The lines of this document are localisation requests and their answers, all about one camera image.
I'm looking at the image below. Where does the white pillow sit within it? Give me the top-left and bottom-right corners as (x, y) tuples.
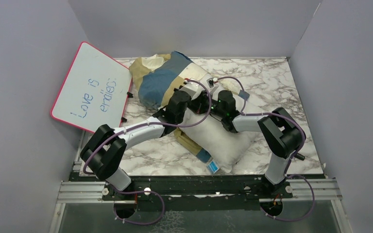
(178, 72), (258, 174)

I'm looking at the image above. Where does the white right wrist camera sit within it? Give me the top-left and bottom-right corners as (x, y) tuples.
(206, 78), (219, 97)

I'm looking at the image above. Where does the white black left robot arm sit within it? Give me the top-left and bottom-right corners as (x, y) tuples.
(80, 90), (191, 200)

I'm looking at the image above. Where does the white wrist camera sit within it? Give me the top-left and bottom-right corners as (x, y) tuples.
(206, 78), (219, 97)
(180, 80), (207, 100)

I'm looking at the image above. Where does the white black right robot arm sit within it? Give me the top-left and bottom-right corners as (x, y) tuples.
(188, 90), (305, 198)

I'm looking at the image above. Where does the black yellow marker pen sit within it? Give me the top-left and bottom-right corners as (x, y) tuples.
(295, 153), (305, 161)

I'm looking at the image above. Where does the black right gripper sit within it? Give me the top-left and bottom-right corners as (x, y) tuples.
(187, 90), (225, 118)

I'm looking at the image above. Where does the blue white pillow tag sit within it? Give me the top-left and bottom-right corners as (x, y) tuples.
(206, 160), (220, 175)

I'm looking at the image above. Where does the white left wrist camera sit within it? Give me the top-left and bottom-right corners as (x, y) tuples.
(180, 80), (207, 100)

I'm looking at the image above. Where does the blue beige checked pillowcase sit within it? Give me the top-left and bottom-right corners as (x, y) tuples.
(128, 50), (251, 163)

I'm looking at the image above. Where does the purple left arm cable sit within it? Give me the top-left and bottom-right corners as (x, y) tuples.
(83, 78), (213, 225)

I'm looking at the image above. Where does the aluminium frame rail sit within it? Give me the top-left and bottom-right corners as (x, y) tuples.
(50, 135), (352, 233)

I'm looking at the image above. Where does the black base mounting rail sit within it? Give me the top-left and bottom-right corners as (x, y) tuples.
(61, 175), (293, 212)

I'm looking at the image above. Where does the pink framed whiteboard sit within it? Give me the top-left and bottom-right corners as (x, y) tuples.
(50, 42), (132, 132)

